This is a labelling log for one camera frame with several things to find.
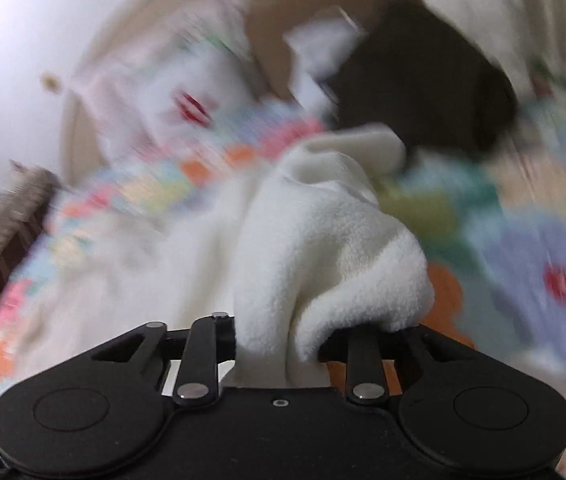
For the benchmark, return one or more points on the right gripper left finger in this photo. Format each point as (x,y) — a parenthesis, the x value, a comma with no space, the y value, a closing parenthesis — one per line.
(151,348)

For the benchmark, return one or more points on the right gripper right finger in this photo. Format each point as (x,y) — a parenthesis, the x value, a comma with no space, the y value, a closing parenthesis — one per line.
(373,356)

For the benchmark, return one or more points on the black garment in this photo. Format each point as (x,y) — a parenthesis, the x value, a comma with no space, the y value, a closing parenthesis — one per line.
(418,75)

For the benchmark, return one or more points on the white crumpled cloth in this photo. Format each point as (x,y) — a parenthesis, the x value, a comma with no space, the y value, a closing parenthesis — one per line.
(319,46)

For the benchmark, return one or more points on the floral quilted bedspread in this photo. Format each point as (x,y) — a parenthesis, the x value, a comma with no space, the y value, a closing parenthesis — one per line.
(494,232)

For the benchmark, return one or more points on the white pillow red character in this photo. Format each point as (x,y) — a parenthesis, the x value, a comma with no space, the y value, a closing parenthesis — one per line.
(201,76)

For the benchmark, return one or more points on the white fleece garment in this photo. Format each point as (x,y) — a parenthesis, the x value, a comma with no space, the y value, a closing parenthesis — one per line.
(294,251)

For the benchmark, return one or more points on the patterned pillow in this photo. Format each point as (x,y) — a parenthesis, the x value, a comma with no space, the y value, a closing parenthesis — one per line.
(107,86)

